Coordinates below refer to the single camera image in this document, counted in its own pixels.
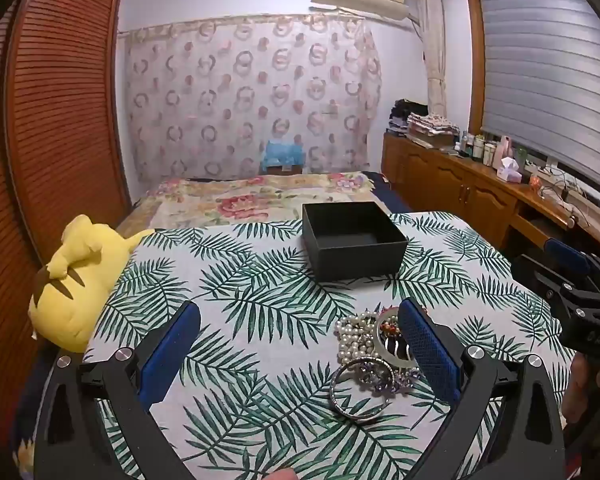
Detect floral bedspread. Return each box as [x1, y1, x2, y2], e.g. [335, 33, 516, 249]
[116, 171, 381, 237]

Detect stack of dark clothes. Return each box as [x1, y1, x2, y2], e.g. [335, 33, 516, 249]
[387, 100, 429, 137]

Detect black square box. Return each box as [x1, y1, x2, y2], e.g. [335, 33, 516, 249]
[301, 201, 409, 283]

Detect blue plush toy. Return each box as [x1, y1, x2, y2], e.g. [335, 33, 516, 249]
[260, 136, 306, 173]

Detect row of toiletry bottles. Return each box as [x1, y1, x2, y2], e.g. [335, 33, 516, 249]
[457, 130, 515, 169]

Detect yellow plush toy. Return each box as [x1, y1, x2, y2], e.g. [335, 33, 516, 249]
[28, 214, 156, 354]

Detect power strip with cables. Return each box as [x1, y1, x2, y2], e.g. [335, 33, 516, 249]
[524, 160, 600, 213]

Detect cream tied curtain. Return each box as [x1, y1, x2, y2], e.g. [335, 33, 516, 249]
[413, 0, 449, 117]

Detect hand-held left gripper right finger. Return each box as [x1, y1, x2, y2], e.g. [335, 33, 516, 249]
[397, 298, 566, 480]

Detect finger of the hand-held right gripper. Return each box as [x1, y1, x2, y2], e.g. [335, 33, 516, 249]
[511, 255, 576, 313]
[544, 238, 593, 277]

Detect stack of patterned cloths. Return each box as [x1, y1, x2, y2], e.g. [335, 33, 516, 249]
[406, 111, 462, 149]

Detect green leaf print cloth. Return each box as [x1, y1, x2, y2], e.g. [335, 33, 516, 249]
[82, 210, 581, 480]

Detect white jade bangle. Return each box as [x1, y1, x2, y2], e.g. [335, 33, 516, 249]
[375, 309, 417, 364]

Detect wooden cabinet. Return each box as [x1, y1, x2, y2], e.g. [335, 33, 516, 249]
[380, 131, 600, 273]

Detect grey window blind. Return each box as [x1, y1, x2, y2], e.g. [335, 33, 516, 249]
[477, 0, 600, 213]

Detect pink tissue box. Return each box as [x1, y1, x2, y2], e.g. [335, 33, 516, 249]
[495, 157, 524, 184]

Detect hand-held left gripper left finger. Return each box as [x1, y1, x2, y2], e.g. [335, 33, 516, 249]
[32, 301, 202, 480]

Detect person's right hand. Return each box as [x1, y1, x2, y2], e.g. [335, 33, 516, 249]
[565, 356, 600, 426]

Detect white pearl bracelet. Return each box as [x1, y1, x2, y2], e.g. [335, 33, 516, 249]
[335, 311, 387, 364]

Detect silver bangle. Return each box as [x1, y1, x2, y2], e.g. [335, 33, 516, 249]
[329, 360, 399, 417]

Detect wooden louvered wardrobe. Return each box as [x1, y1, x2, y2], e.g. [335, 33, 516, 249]
[0, 0, 134, 361]

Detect purple rhinestone bracelet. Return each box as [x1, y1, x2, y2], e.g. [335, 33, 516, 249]
[349, 356, 424, 397]

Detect dark blue bed sheet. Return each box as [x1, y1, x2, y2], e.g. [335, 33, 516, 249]
[364, 171, 414, 214]

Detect pink circle pattern curtain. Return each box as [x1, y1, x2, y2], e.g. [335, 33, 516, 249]
[117, 14, 384, 186]

